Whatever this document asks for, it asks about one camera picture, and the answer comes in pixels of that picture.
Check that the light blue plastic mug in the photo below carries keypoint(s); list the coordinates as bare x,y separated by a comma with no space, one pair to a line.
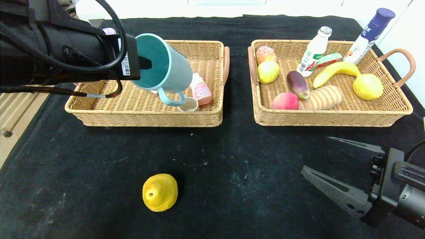
176,69

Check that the white canister with purple lid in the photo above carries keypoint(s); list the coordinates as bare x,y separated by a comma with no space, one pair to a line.
109,31

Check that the green and red small box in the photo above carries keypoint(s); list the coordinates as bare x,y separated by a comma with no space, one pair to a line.
330,60

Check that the white bottle with blue cap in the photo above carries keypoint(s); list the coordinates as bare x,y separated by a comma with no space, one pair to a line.
362,43

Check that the purple eggplant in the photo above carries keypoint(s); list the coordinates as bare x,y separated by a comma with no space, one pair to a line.
296,83

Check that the yellow banana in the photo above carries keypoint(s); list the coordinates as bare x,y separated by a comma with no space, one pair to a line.
335,69

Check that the yellow green apple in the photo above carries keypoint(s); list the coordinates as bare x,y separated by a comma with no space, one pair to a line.
268,72

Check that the white table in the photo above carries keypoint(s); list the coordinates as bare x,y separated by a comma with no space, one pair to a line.
199,8

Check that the pink orange pastry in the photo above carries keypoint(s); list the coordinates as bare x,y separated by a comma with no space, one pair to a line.
265,54

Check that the yellow pear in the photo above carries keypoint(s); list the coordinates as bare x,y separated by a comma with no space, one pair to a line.
160,194

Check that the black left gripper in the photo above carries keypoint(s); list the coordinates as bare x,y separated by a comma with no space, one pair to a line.
128,59

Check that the small beige cup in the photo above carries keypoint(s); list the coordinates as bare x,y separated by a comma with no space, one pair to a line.
189,105

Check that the gold metal rack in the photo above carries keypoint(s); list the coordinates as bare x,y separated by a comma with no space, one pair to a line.
20,109

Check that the black table cloth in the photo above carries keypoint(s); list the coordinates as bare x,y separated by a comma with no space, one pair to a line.
232,199

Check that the white milk bottle grey cap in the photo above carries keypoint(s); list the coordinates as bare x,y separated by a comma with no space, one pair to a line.
312,53

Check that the red peach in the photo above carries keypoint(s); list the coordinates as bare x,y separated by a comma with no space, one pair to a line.
285,102

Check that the large yellow lemon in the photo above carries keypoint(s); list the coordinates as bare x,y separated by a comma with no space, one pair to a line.
368,87

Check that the pink plastic bottle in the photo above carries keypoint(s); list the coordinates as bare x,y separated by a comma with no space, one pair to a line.
202,91

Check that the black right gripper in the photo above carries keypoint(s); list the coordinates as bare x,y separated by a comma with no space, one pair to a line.
385,186

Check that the sliced bread loaf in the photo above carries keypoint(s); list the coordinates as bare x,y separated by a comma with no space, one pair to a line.
320,98

